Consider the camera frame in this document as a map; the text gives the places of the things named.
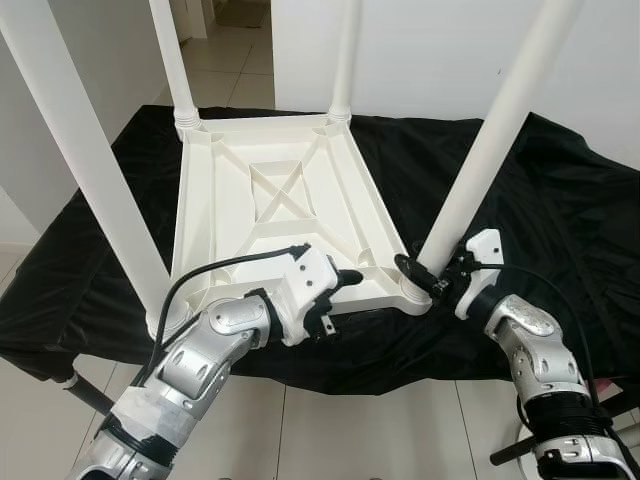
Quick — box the white plastic table top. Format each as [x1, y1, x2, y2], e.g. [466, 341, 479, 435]
[148, 113, 433, 336]

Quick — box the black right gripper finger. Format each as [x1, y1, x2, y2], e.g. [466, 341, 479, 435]
[395, 253, 438, 294]

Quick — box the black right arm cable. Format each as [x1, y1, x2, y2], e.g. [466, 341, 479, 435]
[470, 262, 601, 401]

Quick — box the white door frame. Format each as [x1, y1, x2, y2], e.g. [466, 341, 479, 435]
[168, 0, 216, 39]

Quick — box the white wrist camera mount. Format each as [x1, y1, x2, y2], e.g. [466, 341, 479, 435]
[455, 228, 504, 321]
[268, 245, 341, 348]

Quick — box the black table cloth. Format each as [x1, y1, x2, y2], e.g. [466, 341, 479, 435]
[0, 103, 640, 396]

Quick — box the white plastic table leg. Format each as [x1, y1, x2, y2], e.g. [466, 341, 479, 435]
[328, 0, 363, 126]
[0, 0, 176, 336]
[415, 0, 586, 291]
[148, 0, 201, 138]

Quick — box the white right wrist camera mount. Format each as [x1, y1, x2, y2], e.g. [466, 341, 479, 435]
[455, 228, 504, 321]

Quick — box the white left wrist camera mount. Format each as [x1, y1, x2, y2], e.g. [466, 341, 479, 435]
[268, 245, 341, 348]

